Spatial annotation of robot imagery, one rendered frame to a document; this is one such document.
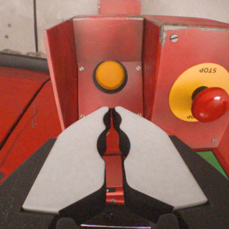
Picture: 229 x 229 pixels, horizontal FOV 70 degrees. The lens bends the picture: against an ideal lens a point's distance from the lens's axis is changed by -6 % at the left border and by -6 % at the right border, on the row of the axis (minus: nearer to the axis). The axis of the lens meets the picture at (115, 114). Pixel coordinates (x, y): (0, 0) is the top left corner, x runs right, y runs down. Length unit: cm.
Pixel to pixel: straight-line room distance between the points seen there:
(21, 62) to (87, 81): 82
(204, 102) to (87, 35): 16
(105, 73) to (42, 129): 30
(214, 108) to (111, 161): 13
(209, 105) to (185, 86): 3
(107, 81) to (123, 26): 7
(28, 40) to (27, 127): 63
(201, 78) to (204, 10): 88
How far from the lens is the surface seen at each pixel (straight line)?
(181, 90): 19
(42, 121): 52
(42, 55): 103
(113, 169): 21
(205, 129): 24
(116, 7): 82
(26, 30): 103
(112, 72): 23
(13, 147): 45
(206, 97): 18
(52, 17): 98
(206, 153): 26
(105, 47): 24
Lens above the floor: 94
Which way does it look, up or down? 55 degrees down
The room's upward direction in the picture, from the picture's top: 176 degrees clockwise
